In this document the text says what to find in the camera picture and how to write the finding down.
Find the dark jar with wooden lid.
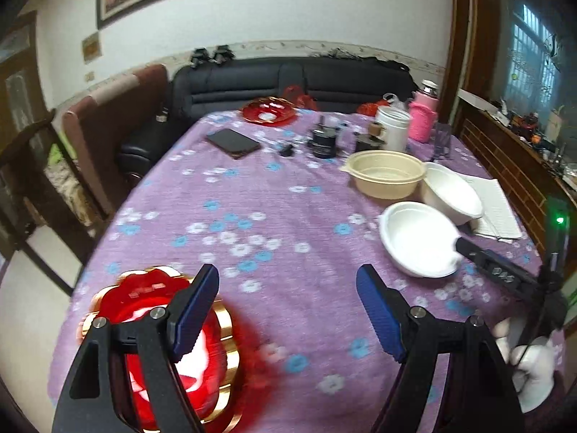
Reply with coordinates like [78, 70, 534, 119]
[354, 123, 387, 153]

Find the white cylindrical container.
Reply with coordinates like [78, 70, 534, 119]
[375, 105, 413, 153]

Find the wooden cabinet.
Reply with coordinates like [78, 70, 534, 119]
[0, 13, 51, 122]

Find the dark wooden chair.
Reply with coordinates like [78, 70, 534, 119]
[0, 117, 97, 296]

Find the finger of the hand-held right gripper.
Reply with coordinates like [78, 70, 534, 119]
[454, 237, 542, 301]

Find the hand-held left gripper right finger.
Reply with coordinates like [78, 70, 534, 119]
[355, 264, 526, 433]

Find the person's right forearm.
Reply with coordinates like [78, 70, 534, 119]
[525, 367, 571, 416]

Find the brown upholstered chair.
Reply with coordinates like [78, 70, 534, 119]
[62, 64, 169, 217]

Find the beige disposable bowl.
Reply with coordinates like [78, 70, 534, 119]
[340, 150, 427, 200]

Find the black jar with white label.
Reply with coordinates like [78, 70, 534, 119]
[309, 116, 342, 159]

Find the black leather sofa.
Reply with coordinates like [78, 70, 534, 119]
[119, 57, 418, 178]

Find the deep white disposable bowl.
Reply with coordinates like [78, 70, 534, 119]
[420, 161, 484, 226]

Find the shallow white disposable bowl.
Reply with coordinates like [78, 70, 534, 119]
[379, 201, 461, 279]

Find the window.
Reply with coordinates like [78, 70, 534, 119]
[505, 2, 565, 113]

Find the purple floral tablecloth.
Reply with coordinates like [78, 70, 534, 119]
[47, 108, 564, 433]

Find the pink sleeved bottle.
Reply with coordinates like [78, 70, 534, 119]
[408, 80, 440, 143]

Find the white folded cloth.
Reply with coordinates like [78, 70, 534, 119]
[464, 177, 524, 241]

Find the dark smartphone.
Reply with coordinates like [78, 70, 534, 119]
[206, 128, 262, 160]

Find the person's right hand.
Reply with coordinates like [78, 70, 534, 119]
[493, 318, 558, 414]

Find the small red gold-rimmed plate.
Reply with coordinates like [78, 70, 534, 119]
[239, 97, 298, 126]

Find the dark glass tumbler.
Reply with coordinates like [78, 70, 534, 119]
[432, 122, 453, 161]

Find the small wall plaque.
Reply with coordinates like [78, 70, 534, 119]
[81, 31, 101, 63]

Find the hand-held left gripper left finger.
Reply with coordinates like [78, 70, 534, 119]
[52, 263, 221, 433]

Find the wooden sideboard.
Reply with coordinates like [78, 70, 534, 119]
[455, 90, 577, 253]

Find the red plastic bag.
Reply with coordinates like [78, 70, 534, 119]
[282, 83, 319, 110]

